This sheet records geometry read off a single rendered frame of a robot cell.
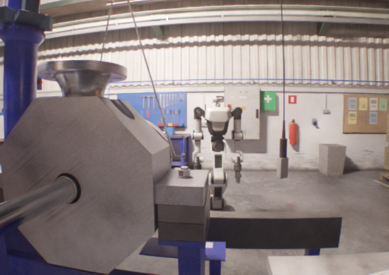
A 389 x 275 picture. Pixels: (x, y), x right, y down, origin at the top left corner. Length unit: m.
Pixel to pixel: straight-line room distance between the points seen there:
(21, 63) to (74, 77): 2.03
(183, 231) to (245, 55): 5.56
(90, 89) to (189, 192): 0.38
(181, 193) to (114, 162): 0.18
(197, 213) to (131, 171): 0.19
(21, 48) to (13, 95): 0.45
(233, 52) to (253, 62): 0.54
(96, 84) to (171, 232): 0.44
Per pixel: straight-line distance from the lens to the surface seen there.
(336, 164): 5.83
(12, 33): 2.75
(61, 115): 0.69
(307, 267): 0.76
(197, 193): 0.59
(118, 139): 0.60
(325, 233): 1.13
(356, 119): 6.53
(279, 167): 1.52
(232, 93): 5.50
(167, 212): 0.62
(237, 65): 5.95
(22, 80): 2.68
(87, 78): 0.69
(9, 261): 1.02
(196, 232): 0.63
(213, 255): 0.91
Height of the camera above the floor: 1.27
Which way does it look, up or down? 3 degrees down
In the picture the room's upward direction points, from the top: straight up
